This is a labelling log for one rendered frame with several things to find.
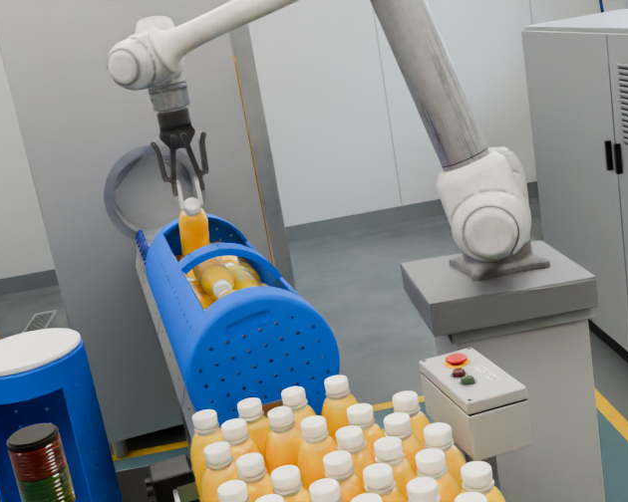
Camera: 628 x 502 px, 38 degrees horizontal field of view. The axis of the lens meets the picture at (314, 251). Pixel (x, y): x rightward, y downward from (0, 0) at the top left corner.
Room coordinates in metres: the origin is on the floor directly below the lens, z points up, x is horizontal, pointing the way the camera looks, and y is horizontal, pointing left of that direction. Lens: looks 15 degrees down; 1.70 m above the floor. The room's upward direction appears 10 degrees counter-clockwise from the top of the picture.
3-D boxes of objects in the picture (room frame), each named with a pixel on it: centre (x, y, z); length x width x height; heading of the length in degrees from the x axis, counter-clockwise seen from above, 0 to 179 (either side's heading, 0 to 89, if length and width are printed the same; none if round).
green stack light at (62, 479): (1.05, 0.38, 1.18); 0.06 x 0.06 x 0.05
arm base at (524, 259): (2.02, -0.41, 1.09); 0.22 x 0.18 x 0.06; 10
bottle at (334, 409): (1.40, 0.00, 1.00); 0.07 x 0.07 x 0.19
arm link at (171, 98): (2.15, 0.27, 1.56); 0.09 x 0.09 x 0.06
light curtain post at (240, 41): (3.03, 0.12, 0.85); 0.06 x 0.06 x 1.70; 13
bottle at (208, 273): (1.97, 0.23, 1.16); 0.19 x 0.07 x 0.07; 13
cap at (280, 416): (1.31, 0.10, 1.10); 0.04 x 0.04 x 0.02
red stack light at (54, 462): (1.05, 0.38, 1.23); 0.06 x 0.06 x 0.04
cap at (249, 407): (1.37, 0.15, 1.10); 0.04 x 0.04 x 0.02
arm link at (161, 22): (2.13, 0.27, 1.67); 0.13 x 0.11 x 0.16; 167
